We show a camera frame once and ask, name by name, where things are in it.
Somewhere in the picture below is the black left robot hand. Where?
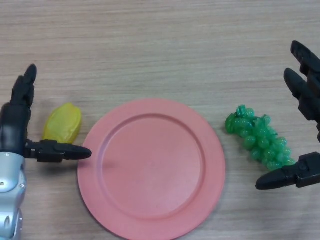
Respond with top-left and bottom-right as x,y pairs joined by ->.
0,64 -> 93,163

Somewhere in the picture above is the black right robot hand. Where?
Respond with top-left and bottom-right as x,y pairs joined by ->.
255,40 -> 320,191

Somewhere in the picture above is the yellow starfruit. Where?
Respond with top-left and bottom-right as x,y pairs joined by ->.
41,102 -> 83,145

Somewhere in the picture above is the pink round plate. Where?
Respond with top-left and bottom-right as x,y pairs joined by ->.
77,97 -> 227,237

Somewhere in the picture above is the green grape bunch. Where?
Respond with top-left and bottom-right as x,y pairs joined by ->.
224,104 -> 296,172

